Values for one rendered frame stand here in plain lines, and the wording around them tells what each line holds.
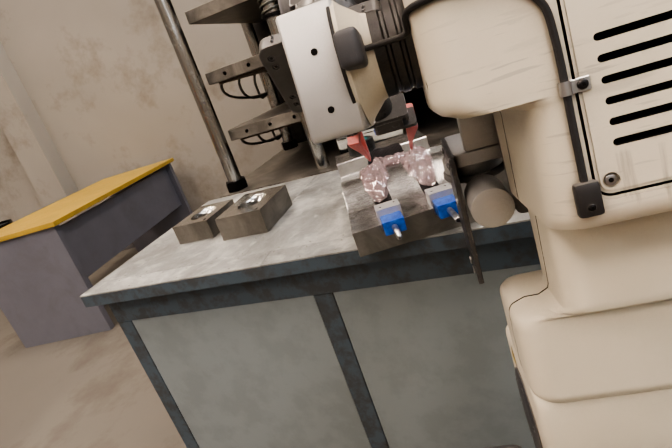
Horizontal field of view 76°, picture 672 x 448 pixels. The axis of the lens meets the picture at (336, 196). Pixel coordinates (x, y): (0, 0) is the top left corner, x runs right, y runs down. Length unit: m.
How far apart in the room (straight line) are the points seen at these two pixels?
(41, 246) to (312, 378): 2.37
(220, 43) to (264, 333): 3.26
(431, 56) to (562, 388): 0.34
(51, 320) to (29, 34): 2.73
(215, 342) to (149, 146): 3.48
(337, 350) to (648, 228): 0.87
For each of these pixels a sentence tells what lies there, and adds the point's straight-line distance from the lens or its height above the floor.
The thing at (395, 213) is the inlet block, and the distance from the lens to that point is 0.86.
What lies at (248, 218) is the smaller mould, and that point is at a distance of 1.23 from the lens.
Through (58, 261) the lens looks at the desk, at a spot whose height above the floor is 0.55.
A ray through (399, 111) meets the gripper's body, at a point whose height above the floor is 1.07.
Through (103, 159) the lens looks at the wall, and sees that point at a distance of 4.94.
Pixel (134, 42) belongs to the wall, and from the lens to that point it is 4.51.
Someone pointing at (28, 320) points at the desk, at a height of 0.20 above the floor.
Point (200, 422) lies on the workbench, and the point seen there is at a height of 0.28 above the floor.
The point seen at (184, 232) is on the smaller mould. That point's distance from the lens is 1.42.
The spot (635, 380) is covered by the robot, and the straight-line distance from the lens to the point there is 0.51.
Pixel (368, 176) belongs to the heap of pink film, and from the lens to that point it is 1.02.
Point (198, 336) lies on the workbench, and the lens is 1.33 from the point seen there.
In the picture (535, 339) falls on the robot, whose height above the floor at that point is 0.88.
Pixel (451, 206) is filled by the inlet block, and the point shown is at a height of 0.86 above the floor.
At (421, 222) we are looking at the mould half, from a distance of 0.88.
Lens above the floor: 1.18
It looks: 17 degrees down
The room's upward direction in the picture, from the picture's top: 19 degrees counter-clockwise
